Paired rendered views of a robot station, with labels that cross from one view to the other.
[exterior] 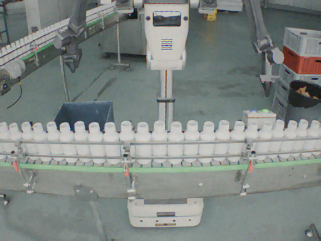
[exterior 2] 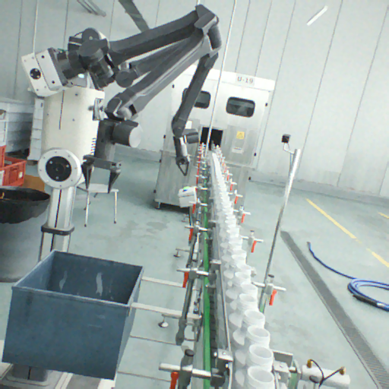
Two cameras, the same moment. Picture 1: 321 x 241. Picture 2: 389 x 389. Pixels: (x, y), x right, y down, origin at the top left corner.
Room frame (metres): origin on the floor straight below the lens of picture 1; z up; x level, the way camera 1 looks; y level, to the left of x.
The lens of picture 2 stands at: (0.94, 1.68, 1.49)
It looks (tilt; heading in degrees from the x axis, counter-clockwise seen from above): 11 degrees down; 270
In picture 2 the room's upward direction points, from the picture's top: 11 degrees clockwise
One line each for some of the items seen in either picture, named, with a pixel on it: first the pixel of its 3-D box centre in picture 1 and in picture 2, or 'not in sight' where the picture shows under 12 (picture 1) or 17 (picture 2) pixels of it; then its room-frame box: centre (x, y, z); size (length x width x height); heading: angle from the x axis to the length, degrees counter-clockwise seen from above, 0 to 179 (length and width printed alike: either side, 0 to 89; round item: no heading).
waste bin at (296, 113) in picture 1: (302, 115); (14, 233); (2.25, -1.54, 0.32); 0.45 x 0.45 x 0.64
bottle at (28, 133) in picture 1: (30, 140); (229, 272); (0.81, 0.54, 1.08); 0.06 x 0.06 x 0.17
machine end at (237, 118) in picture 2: not in sight; (209, 143); (0.90, -5.33, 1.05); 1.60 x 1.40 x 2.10; 91
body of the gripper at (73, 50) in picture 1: (72, 48); (104, 152); (1.23, 0.43, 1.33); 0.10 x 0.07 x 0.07; 0
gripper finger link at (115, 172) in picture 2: (73, 63); (106, 177); (1.21, 0.43, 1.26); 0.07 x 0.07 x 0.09; 0
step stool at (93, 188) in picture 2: not in sight; (87, 200); (2.21, -3.42, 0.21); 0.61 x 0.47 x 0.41; 144
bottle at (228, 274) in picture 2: (7, 140); (232, 289); (0.81, 0.65, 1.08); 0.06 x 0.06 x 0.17
